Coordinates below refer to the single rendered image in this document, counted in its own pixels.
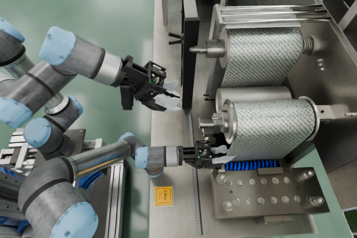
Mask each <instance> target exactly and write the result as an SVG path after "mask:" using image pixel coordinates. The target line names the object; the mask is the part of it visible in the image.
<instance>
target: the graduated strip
mask: <svg viewBox="0 0 357 238"><path fill-rule="evenodd" d="M188 118H189V132H190V145H191V147H194V145H195V141H194V129H193V118H192V114H188ZM192 173H193V186H194V199H195V213H196V220H197V234H198V235H203V229H202V218H201V206H200V194H199V182H198V171H197V168H195V167H192Z"/></svg>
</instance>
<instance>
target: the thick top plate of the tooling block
mask: <svg viewBox="0 0 357 238"><path fill-rule="evenodd" d="M282 169H283V174H282V175H257V171H256V169H252V170H239V171H225V173H224V174H225V176H226V181H225V183H223V184H219V183H218V182H217V181H216V176H217V175H218V171H215V172H212V173H211V175H210V179H211V188H212V196H213V202H214V210H215V219H228V218H249V217H261V216H267V215H288V214H292V215H313V214H324V213H328V212H330V210H329V207H328V205H327V202H326V199H325V196H324V194H323V191H322V189H321V186H320V184H319V181H318V178H317V176H316V173H315V170H314V168H313V167H299V168H282ZM307 169H311V170H313V171H314V176H313V177H312V178H311V179H309V180H305V179H304V178H303V177H302V175H301V172H302V171H303V170H307ZM313 196H315V197H317V196H320V197H323V198H324V200H325V202H324V204H323V205H322V206H320V207H314V206H313V205H312V204H311V202H310V199H311V197H313ZM226 200H230V201H231V202H232V203H233V209H232V210H231V211H225V210H224V209H223V202H224V201H226Z"/></svg>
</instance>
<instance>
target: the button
mask: <svg viewBox="0 0 357 238"><path fill-rule="evenodd" d="M166 205H172V187H171V186H164V187H155V206H166Z"/></svg>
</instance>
